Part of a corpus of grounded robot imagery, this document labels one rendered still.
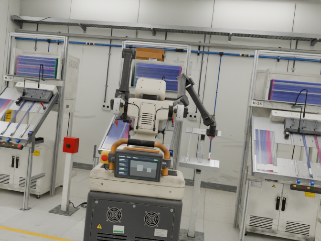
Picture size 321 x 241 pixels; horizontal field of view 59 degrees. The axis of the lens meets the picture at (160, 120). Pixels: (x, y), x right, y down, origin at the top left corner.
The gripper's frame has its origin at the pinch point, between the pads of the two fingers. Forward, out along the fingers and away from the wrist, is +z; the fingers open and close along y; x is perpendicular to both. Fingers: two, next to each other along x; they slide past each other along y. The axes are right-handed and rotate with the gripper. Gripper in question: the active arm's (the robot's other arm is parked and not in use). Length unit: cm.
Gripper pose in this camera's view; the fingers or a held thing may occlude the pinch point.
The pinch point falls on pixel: (210, 138)
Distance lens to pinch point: 266.5
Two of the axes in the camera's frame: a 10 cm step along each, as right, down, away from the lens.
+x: -1.9, 6.9, -7.0
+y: -9.8, -1.1, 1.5
